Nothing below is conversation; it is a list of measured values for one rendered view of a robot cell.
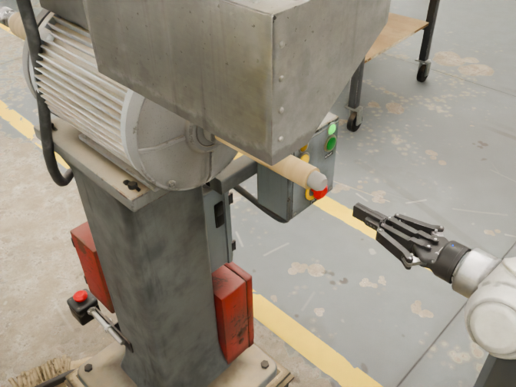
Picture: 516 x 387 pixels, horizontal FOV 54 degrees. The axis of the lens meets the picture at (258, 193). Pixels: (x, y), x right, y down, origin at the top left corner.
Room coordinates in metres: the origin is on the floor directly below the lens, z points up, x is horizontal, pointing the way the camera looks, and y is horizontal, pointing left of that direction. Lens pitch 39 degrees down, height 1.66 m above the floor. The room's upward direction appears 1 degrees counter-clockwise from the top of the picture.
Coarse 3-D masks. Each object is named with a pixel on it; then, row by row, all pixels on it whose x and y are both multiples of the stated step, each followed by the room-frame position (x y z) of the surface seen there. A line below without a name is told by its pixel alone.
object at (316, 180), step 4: (312, 172) 0.54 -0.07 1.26; (316, 172) 0.54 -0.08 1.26; (312, 176) 0.54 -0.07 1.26; (316, 176) 0.53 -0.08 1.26; (320, 176) 0.53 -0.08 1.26; (324, 176) 0.54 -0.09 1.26; (308, 180) 0.53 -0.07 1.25; (312, 180) 0.53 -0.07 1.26; (316, 180) 0.53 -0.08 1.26; (320, 180) 0.53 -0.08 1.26; (324, 180) 0.53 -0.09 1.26; (308, 184) 0.53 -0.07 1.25; (312, 184) 0.53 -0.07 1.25; (316, 184) 0.53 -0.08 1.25; (320, 184) 0.53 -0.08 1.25; (324, 184) 0.53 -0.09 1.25; (312, 188) 0.53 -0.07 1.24; (316, 188) 0.53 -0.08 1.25; (320, 188) 0.53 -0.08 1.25; (324, 188) 0.53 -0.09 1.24
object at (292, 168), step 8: (216, 136) 0.66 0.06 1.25; (240, 152) 0.62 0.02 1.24; (256, 160) 0.60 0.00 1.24; (288, 160) 0.57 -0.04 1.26; (296, 160) 0.56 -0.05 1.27; (272, 168) 0.58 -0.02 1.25; (280, 168) 0.56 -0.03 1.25; (288, 168) 0.56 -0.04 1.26; (296, 168) 0.55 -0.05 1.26; (304, 168) 0.55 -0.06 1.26; (312, 168) 0.55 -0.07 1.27; (288, 176) 0.55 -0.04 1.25; (296, 176) 0.54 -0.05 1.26; (304, 176) 0.54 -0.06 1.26; (304, 184) 0.53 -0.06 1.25
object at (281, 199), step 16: (320, 128) 0.89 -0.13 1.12; (336, 128) 0.92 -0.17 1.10; (320, 144) 0.88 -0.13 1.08; (320, 160) 0.89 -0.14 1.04; (272, 176) 0.86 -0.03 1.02; (240, 192) 0.92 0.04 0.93; (272, 192) 0.86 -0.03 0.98; (288, 192) 0.83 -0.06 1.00; (304, 192) 0.85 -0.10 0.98; (272, 208) 0.86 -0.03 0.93; (288, 208) 0.82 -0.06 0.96; (304, 208) 0.85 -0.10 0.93
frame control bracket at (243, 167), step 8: (240, 160) 0.89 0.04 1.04; (248, 160) 0.89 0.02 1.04; (232, 168) 0.86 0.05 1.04; (240, 168) 0.86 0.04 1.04; (248, 168) 0.88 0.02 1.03; (256, 168) 0.89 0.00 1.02; (224, 176) 0.84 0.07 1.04; (232, 176) 0.84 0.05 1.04; (240, 176) 0.86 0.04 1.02; (248, 176) 0.88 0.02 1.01; (216, 184) 0.83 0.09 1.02; (224, 184) 0.83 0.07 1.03; (232, 184) 0.84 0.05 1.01; (224, 192) 0.83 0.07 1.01
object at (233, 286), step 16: (224, 272) 0.96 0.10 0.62; (240, 272) 0.96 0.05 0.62; (224, 288) 0.90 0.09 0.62; (240, 288) 0.91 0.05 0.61; (224, 304) 0.87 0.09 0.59; (240, 304) 0.91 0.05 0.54; (224, 320) 0.86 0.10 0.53; (240, 320) 0.90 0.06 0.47; (224, 336) 0.86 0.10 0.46; (240, 336) 0.90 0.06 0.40; (224, 352) 0.87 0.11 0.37; (240, 352) 0.90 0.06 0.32
